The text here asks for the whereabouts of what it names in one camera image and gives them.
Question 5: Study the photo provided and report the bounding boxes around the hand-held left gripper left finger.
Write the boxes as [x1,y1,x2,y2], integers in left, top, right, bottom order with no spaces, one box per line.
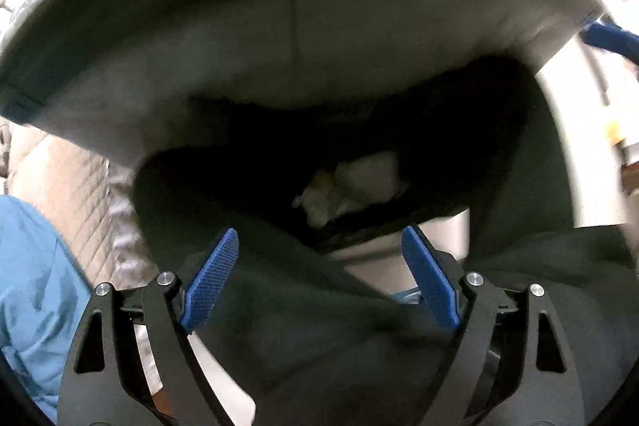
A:
[57,228,240,426]

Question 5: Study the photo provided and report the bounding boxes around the person's blue pants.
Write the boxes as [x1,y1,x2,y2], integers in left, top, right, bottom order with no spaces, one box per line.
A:
[0,195,95,412]

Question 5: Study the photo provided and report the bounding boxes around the dark green garment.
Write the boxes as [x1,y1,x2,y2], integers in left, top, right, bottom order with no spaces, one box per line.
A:
[132,54,639,426]

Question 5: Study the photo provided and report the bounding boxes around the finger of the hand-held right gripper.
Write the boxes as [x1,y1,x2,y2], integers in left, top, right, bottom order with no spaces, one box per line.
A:
[580,22,639,68]

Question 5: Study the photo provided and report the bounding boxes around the white washing machine drum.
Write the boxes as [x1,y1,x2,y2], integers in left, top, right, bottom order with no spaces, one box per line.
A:
[0,0,630,267]

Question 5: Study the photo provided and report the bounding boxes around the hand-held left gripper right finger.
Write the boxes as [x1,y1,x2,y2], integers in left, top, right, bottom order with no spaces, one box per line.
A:
[401,225,585,426]

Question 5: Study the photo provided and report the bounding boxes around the white paper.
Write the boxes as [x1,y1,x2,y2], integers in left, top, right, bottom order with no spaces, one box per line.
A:
[292,151,413,227]

